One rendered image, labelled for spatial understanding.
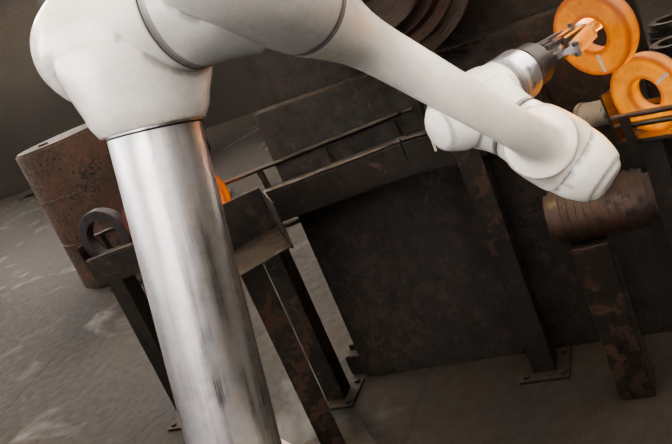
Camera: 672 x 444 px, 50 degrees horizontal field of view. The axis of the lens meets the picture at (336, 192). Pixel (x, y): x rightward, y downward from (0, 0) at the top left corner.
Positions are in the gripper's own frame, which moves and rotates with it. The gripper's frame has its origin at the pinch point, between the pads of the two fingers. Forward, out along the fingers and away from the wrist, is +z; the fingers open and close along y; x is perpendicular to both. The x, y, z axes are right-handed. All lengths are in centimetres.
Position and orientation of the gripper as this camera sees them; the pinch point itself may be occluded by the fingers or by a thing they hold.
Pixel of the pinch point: (591, 23)
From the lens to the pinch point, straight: 139.3
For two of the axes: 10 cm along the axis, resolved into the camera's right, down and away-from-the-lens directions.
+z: 7.3, -5.0, 4.6
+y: 5.5, 0.2, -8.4
